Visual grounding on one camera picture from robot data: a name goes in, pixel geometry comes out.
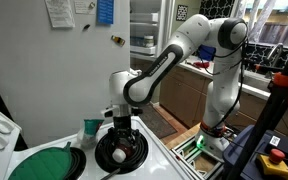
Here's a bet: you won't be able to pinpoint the glass jar with white lid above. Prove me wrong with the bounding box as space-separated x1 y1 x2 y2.
142 34 155 49

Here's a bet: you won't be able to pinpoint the large black coil burner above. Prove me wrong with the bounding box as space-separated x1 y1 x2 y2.
94 127 149 175

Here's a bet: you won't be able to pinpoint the small white paper note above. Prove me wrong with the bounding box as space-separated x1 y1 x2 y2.
73 0 97 15

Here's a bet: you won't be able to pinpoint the blue card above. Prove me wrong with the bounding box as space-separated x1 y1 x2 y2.
95 0 115 26

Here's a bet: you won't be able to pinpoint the red kitchen utensil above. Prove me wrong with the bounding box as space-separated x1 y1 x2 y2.
192 60 211 70

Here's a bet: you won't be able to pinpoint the black white patterned frame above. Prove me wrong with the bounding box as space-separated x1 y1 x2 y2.
175 4 189 22

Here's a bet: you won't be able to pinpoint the large white paper note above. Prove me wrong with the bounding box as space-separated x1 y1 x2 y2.
44 0 76 29

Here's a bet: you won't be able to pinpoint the white QR code sticker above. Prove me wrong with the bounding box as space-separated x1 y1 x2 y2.
268 135 281 147

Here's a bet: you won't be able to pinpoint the yellow red emergency stop button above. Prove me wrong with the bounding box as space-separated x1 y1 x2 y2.
255 148 288 180

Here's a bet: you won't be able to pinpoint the clear cup with teal packet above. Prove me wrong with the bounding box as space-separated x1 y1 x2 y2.
76 118 105 150

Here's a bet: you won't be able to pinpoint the yellow black fridge magnet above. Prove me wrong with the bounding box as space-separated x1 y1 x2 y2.
110 34 126 47

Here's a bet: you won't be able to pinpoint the dark brown floor rug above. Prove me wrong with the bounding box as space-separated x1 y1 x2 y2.
137 104 178 140

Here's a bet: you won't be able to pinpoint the white electric stove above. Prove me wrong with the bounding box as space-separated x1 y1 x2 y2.
0 106 196 180

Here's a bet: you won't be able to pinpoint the green leaf-shaped mat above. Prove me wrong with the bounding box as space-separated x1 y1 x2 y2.
7 141 73 180

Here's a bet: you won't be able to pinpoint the white fridge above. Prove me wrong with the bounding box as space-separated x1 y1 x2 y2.
0 0 143 148

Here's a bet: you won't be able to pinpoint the wooden base board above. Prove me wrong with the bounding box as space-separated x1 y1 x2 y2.
165 122 202 151

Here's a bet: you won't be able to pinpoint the aluminium extrusion base frame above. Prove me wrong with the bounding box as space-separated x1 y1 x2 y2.
170 134 226 180

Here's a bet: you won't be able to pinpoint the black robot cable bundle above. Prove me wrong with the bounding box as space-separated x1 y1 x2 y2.
202 31 250 134

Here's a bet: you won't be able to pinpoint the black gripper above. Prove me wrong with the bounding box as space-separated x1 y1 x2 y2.
107 115 141 150

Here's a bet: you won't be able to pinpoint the wooden kitchen cabinets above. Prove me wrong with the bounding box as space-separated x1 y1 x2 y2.
158 62 288 144

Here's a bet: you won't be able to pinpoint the blue bag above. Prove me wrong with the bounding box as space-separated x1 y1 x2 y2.
196 44 217 62

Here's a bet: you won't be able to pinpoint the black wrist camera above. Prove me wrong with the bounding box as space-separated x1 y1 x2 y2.
100 105 144 119

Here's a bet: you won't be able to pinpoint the white kitchen countertop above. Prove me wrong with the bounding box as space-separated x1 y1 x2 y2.
165 54 288 116

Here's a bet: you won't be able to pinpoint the metal kitchen faucet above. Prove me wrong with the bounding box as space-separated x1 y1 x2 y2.
266 42 285 80

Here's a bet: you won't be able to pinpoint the utensil with black handle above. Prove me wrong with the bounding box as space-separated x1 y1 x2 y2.
100 167 122 180

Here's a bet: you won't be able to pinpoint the white freezer door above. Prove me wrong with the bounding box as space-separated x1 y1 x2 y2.
129 0 175 64

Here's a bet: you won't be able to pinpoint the black tripod with orange clamps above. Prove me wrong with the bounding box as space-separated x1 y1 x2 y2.
225 29 288 180

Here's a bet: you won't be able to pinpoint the blue food container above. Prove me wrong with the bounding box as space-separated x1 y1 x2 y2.
130 35 145 47

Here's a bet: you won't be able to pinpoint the black coil stove burner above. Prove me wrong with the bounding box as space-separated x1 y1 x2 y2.
63 146 88 180

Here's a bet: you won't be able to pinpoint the kitchen window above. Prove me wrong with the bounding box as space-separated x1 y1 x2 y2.
235 0 288 48

